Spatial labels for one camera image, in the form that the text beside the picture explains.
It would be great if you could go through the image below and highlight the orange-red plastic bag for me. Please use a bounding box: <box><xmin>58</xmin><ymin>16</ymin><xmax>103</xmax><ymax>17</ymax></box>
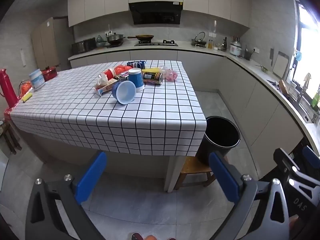
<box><xmin>114</xmin><ymin>64</ymin><xmax>133</xmax><ymax>75</ymax></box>

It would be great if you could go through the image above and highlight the colourful snack wrapper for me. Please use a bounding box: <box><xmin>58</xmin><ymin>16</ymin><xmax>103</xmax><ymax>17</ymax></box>
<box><xmin>94</xmin><ymin>79</ymin><xmax>120</xmax><ymax>97</ymax></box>

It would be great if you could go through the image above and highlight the kitchen sink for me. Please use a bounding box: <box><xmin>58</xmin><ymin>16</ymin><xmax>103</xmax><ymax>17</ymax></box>
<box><xmin>266</xmin><ymin>79</ymin><xmax>318</xmax><ymax>125</ymax></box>

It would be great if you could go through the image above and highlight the metal kettle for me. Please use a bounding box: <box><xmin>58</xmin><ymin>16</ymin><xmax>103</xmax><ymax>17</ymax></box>
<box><xmin>191</xmin><ymin>32</ymin><xmax>207</xmax><ymax>48</ymax></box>

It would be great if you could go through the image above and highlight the cutting board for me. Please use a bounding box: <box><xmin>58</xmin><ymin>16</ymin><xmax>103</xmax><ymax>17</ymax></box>
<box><xmin>272</xmin><ymin>51</ymin><xmax>291</xmax><ymax>78</ymax></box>

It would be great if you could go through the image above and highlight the sink faucet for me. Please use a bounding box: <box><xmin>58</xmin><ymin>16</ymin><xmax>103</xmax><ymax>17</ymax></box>
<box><xmin>297</xmin><ymin>72</ymin><xmax>312</xmax><ymax>107</ymax></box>

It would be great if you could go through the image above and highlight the person's right hand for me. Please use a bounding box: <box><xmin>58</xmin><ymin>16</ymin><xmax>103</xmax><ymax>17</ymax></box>
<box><xmin>289</xmin><ymin>215</ymin><xmax>300</xmax><ymax>231</ymax></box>

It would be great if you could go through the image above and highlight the white and blue jar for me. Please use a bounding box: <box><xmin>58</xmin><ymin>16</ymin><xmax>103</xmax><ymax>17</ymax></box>
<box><xmin>29</xmin><ymin>69</ymin><xmax>46</xmax><ymax>91</ymax></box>

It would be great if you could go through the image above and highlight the white rice cooker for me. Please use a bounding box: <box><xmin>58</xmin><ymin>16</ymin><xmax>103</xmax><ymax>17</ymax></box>
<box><xmin>229</xmin><ymin>41</ymin><xmax>243</xmax><ymax>57</ymax></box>

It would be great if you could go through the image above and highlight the dark drink can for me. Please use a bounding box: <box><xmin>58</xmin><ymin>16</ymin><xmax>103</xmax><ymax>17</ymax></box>
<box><xmin>141</xmin><ymin>71</ymin><xmax>164</xmax><ymax>85</ymax></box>

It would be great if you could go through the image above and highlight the person's red slipper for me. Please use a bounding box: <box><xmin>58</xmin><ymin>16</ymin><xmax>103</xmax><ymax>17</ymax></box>
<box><xmin>131</xmin><ymin>232</ymin><xmax>157</xmax><ymax>240</ymax></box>

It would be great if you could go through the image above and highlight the red paper cup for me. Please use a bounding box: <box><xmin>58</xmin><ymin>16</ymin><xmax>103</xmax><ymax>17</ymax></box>
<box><xmin>100</xmin><ymin>68</ymin><xmax>117</xmax><ymax>81</ymax></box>

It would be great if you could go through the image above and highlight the orange net bag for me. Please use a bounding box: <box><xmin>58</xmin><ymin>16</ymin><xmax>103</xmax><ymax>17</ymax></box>
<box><xmin>18</xmin><ymin>80</ymin><xmax>33</xmax><ymax>97</ymax></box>

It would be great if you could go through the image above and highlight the black range hood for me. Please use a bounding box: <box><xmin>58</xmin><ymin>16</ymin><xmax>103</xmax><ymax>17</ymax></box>
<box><xmin>128</xmin><ymin>2</ymin><xmax>183</xmax><ymax>26</ymax></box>

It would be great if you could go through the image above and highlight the white and blue cup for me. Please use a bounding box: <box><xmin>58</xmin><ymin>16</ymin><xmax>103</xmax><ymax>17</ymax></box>
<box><xmin>128</xmin><ymin>68</ymin><xmax>145</xmax><ymax>92</ymax></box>

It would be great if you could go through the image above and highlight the wooden stool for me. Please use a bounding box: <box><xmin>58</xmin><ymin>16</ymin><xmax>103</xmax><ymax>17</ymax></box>
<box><xmin>174</xmin><ymin>155</ymin><xmax>229</xmax><ymax>190</ymax></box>

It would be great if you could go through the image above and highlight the window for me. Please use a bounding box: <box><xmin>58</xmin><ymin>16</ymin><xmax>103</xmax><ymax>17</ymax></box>
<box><xmin>287</xmin><ymin>0</ymin><xmax>320</xmax><ymax>107</ymax></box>

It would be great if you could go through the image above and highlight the teal ceramic jar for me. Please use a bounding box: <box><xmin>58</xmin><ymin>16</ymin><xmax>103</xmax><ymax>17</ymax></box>
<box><xmin>96</xmin><ymin>35</ymin><xmax>108</xmax><ymax>48</ymax></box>

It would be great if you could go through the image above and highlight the wok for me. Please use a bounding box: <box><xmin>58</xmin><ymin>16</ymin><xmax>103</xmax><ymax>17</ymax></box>
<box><xmin>127</xmin><ymin>34</ymin><xmax>154</xmax><ymax>42</ymax></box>

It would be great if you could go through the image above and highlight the blue snack packet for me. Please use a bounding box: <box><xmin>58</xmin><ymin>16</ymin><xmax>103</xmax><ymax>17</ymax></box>
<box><xmin>127</xmin><ymin>60</ymin><xmax>146</xmax><ymax>70</ymax></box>

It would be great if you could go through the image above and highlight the red thermos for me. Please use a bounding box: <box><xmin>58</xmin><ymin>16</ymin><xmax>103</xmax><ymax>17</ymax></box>
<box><xmin>0</xmin><ymin>68</ymin><xmax>19</xmax><ymax>108</ymax></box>

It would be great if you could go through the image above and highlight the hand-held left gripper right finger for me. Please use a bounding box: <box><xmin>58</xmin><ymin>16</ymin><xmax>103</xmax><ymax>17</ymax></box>
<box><xmin>209</xmin><ymin>152</ymin><xmax>292</xmax><ymax>240</ymax></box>

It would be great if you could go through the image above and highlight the white table base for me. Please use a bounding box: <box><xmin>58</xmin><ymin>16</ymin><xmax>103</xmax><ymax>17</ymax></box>
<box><xmin>25</xmin><ymin>130</ymin><xmax>187</xmax><ymax>193</ymax></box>

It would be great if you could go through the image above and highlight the clear plastic bag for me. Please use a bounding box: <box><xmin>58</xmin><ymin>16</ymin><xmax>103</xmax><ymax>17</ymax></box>
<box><xmin>159</xmin><ymin>65</ymin><xmax>178</xmax><ymax>82</ymax></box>

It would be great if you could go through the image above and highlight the grey pot with lid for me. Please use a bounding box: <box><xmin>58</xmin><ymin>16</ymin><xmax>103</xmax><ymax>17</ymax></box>
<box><xmin>107</xmin><ymin>32</ymin><xmax>126</xmax><ymax>46</ymax></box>

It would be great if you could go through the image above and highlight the black microwave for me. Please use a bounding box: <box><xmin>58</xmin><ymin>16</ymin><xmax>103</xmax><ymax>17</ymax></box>
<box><xmin>71</xmin><ymin>37</ymin><xmax>97</xmax><ymax>55</ymax></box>

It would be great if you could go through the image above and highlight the black bucket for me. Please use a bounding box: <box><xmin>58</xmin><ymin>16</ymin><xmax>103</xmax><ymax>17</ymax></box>
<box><xmin>196</xmin><ymin>116</ymin><xmax>241</xmax><ymax>167</ymax></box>

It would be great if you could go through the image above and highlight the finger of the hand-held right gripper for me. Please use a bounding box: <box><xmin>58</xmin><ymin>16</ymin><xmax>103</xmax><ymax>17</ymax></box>
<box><xmin>273</xmin><ymin>148</ymin><xmax>304</xmax><ymax>178</ymax></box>
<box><xmin>302</xmin><ymin>145</ymin><xmax>320</xmax><ymax>167</ymax></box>

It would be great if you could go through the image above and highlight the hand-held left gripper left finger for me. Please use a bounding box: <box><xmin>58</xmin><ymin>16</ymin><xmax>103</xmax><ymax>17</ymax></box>
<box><xmin>25</xmin><ymin>151</ymin><xmax>110</xmax><ymax>240</ymax></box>

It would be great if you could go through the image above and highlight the beige refrigerator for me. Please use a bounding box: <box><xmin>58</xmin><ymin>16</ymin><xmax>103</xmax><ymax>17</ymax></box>
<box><xmin>31</xmin><ymin>17</ymin><xmax>73</xmax><ymax>72</ymax></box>

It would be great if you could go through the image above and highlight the blue plastic cup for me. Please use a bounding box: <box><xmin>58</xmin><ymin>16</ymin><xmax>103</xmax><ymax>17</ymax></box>
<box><xmin>111</xmin><ymin>80</ymin><xmax>137</xmax><ymax>105</ymax></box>

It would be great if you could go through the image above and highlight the gas stove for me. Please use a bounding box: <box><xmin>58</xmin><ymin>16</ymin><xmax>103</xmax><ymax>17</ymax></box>
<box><xmin>134</xmin><ymin>40</ymin><xmax>179</xmax><ymax>47</ymax></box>

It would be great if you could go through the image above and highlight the dark wooden chair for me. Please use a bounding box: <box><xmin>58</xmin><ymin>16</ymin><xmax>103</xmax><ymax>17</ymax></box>
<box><xmin>0</xmin><ymin>120</ymin><xmax>22</xmax><ymax>155</ymax></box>

